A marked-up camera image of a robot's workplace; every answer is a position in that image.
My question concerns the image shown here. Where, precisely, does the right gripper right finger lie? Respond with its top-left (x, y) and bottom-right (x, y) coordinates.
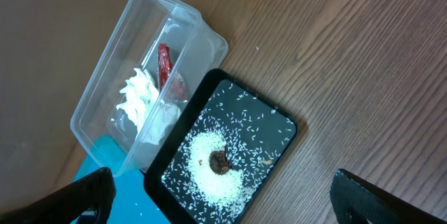
top-left (330, 169), bottom-right (446, 224)

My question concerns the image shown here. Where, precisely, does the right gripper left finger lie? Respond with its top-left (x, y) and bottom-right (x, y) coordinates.
top-left (1, 167), bottom-right (116, 223)

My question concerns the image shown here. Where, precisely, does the white paper napkin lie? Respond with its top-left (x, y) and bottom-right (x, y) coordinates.
top-left (116, 68), bottom-right (181, 144)

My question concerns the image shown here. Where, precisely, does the red snack wrapper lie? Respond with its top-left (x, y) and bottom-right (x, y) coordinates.
top-left (158, 43), bottom-right (189, 101)

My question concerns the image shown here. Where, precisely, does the rice and brown food scrap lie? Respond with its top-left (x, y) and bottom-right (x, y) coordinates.
top-left (161, 80), bottom-right (298, 223)

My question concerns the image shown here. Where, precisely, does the clear plastic waste bin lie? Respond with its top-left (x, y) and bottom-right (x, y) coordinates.
top-left (71, 0), bottom-right (228, 177)

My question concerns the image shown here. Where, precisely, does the teal plastic serving tray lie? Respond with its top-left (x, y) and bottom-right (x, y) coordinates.
top-left (91, 135), bottom-right (168, 224)

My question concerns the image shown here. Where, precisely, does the black rectangular tray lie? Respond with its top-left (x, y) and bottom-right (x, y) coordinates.
top-left (144, 69), bottom-right (301, 223)

